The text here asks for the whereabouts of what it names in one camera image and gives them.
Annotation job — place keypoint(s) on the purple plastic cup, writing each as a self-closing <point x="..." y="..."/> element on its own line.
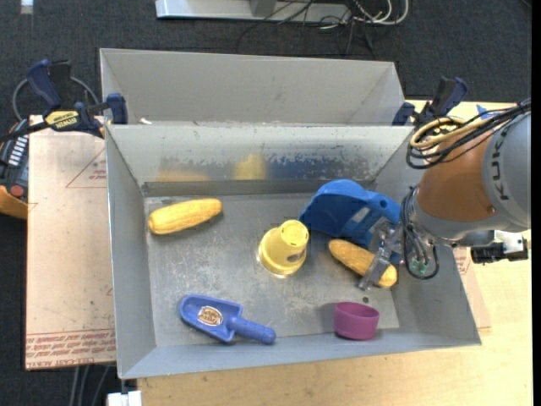
<point x="355" y="322"/>

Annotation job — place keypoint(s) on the yellow toy corn cob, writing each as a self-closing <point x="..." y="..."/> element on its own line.
<point x="351" y="254"/>
<point x="184" y="216"/>

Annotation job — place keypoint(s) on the grey metal bin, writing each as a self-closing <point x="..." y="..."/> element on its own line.
<point x="236" y="269"/>

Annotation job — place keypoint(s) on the yellow plastic cup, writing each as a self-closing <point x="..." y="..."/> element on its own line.
<point x="285" y="245"/>

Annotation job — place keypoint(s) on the black cylinder on white bracket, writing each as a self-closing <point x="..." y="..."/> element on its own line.
<point x="490" y="252"/>

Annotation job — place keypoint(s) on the small blue toy shovel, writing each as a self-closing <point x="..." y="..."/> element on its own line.
<point x="220" y="317"/>

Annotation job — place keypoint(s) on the large blue plastic scoop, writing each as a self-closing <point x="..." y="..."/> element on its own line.
<point x="338" y="207"/>

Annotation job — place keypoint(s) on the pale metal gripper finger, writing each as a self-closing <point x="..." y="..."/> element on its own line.
<point x="377" y="274"/>
<point x="367" y="275"/>

